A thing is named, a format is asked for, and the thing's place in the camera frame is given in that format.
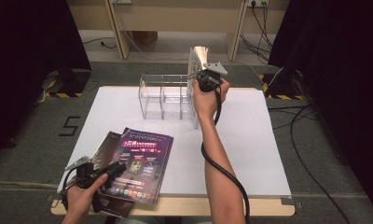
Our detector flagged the long black floor cables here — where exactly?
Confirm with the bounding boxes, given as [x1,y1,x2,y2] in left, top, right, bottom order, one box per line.
[266,104,352,224]

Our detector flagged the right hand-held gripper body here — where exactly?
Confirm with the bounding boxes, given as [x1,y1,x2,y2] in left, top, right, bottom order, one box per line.
[195,62,228,93]

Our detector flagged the beige wooden desk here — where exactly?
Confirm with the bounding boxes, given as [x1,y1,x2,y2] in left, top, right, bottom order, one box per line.
[66,0,291,63]

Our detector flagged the black curtain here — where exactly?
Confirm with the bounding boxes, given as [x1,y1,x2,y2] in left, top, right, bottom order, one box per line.
[0,0,92,164]
[268,0,373,217]

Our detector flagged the black cable bundle at socket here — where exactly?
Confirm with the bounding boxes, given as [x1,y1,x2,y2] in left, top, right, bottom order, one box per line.
[239,0,274,63]

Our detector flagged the white board sheet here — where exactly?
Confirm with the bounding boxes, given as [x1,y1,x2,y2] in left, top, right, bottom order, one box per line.
[56,85,292,198]

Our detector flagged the thin black floor cable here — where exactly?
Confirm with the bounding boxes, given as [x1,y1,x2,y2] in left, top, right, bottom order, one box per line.
[82,36,118,50]

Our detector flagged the black stand base with striped tape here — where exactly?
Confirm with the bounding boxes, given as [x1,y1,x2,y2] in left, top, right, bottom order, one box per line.
[258,69,306,102]
[39,68,92,99]

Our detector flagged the brown cardboard box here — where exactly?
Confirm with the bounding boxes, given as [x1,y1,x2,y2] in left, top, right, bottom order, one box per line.
[131,30,159,48]

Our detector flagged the clear acrylic book rack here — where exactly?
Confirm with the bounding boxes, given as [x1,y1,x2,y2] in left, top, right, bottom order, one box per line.
[138,73,195,121]

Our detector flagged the white book with colourful pictures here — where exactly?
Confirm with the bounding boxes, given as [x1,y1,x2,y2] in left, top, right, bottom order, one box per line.
[186,45,212,131]

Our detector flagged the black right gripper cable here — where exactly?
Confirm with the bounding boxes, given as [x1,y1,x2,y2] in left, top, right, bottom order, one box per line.
[200,82,251,224]

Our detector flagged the person's left hand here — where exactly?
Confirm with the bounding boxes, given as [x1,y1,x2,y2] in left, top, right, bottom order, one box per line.
[65,173,110,219]

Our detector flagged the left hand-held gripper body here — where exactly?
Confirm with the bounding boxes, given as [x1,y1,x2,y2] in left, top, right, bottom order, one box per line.
[64,155,106,189]

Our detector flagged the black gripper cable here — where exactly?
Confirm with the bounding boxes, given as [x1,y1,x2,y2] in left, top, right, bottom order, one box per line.
[200,82,251,224]
[59,167,80,211]

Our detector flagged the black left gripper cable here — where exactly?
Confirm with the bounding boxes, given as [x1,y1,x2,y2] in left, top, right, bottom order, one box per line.
[59,167,80,211]

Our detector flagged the person's right hand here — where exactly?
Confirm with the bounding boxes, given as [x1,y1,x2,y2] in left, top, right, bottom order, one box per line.
[192,77,231,126]

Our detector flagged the black and red magazine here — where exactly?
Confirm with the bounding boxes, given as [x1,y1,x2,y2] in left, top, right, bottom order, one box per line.
[90,130,134,219]

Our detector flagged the white wall socket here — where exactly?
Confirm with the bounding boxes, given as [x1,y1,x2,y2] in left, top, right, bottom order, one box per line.
[246,0,269,8]

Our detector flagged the purple magazine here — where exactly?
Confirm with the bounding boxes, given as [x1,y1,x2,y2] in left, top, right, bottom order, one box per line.
[100,126,175,206]

